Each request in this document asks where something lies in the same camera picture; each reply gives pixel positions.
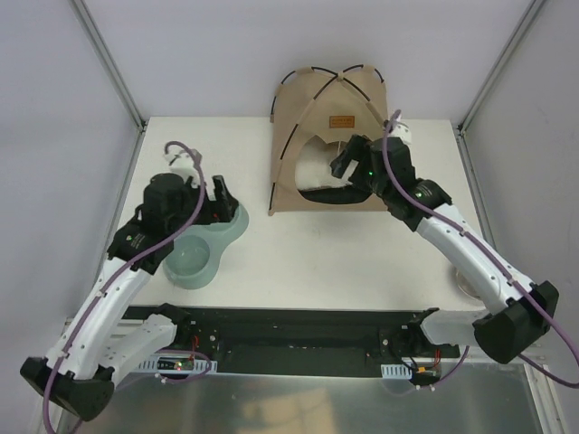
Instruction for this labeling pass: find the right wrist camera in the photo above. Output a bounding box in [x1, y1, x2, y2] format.
[388, 120, 413, 146]

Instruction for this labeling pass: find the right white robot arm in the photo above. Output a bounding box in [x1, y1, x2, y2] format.
[330, 135, 559, 364]

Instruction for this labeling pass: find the white fluffy cushion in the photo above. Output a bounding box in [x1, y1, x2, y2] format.
[295, 136, 352, 191]

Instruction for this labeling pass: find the beige pet tent fabric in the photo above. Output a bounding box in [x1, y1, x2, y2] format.
[266, 62, 394, 217]

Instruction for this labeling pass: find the green double pet bowl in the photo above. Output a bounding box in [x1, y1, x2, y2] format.
[162, 204, 250, 290]

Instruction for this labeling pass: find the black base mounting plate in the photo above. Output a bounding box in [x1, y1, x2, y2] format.
[119, 303, 470, 375]

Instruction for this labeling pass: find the right white cable duct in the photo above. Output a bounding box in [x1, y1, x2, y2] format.
[381, 363, 441, 380]

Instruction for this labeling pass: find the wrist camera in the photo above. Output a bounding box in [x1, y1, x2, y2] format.
[164, 146, 200, 187]
[388, 120, 413, 146]

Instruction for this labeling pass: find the white cable duct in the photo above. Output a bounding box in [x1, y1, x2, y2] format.
[381, 363, 441, 380]
[133, 355, 217, 374]

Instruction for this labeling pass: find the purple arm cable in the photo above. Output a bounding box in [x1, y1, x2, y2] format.
[43, 140, 214, 434]
[382, 108, 579, 398]

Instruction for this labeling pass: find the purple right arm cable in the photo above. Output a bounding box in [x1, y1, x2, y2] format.
[382, 108, 579, 398]

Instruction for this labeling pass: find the left aluminium frame post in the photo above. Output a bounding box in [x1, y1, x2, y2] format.
[70, 0, 145, 132]

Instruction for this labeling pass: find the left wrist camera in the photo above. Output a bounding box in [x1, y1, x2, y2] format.
[164, 146, 200, 187]

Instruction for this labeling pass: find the aluminium frame post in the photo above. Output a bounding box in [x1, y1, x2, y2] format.
[70, 0, 145, 132]
[457, 0, 548, 135]

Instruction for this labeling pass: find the right aluminium frame post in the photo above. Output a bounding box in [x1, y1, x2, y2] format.
[457, 0, 548, 135]

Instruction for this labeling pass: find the left white cable duct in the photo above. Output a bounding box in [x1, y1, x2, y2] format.
[133, 355, 217, 374]

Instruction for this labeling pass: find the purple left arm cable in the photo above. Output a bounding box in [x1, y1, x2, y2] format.
[43, 140, 214, 434]

